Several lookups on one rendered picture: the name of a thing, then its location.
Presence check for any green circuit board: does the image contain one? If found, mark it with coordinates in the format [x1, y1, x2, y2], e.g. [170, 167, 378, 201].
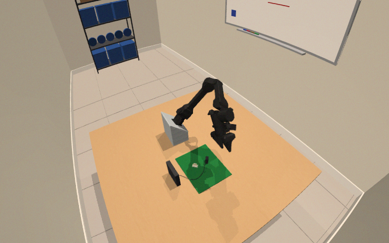
[175, 144, 232, 194]

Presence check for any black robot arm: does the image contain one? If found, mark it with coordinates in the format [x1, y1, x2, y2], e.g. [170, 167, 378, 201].
[171, 77, 237, 132]

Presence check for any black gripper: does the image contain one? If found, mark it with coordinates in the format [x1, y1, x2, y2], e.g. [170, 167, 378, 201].
[210, 122, 236, 152]

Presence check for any black cooling fan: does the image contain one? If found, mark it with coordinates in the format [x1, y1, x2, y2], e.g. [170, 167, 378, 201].
[166, 160, 181, 186]

